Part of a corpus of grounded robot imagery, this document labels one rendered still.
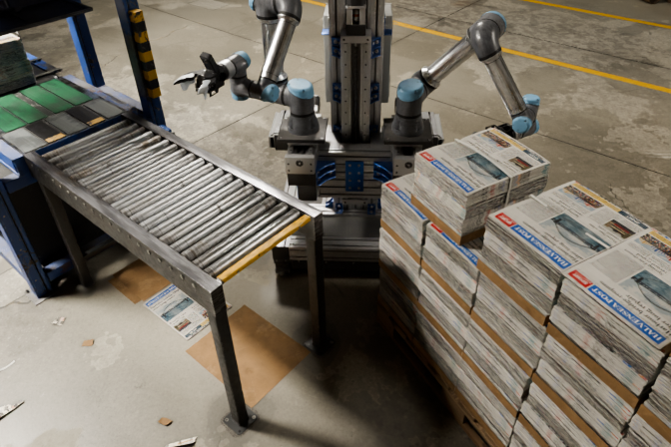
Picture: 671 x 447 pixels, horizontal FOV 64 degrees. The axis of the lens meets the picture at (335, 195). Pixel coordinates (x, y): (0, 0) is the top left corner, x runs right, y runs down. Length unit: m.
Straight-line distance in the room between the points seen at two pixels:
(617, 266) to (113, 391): 2.07
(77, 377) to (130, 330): 0.31
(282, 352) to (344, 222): 0.79
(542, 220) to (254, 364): 1.49
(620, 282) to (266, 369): 1.59
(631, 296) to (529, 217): 0.37
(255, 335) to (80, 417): 0.80
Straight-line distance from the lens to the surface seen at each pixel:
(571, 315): 1.61
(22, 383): 2.90
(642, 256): 1.68
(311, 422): 2.42
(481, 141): 2.05
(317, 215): 2.06
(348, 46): 2.46
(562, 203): 1.81
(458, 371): 2.25
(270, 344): 2.66
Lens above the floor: 2.08
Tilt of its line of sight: 36 degrees down
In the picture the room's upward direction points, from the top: 1 degrees counter-clockwise
